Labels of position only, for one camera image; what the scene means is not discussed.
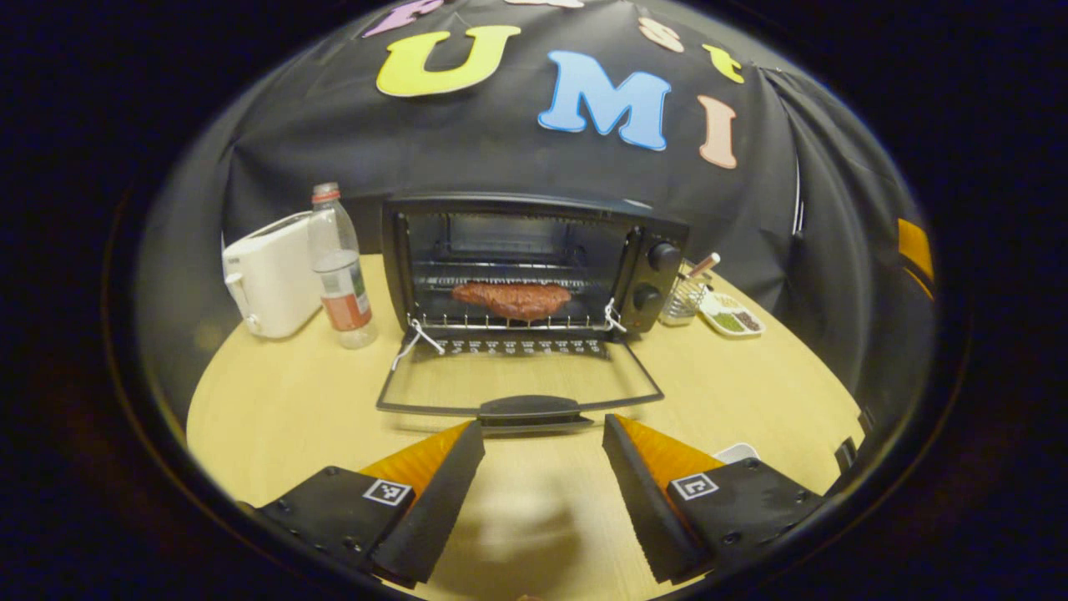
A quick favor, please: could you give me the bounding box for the red-brown grilled meat piece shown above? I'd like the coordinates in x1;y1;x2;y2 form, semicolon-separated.
451;281;573;323

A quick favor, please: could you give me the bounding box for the black backdrop cloth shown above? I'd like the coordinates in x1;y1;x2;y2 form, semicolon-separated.
138;0;940;418

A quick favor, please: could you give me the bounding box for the clear plastic bottle red label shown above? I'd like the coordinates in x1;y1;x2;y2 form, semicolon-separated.
309;182;379;350

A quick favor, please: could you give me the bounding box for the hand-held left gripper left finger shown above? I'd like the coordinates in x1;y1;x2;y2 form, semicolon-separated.
238;419;486;589

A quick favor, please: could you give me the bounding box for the white divided dish of beans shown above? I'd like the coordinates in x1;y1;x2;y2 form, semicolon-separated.
699;290;767;338

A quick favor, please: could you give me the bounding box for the metal wire basket holder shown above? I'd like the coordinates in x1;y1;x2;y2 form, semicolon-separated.
659;252;723;327

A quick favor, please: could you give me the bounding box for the black electric oven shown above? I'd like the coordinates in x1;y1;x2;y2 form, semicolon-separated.
375;194;692;435

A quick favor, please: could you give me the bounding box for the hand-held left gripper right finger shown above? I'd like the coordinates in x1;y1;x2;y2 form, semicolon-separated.
601;413;827;585

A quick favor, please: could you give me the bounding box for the white toaster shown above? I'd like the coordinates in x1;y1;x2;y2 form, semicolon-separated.
221;211;326;340

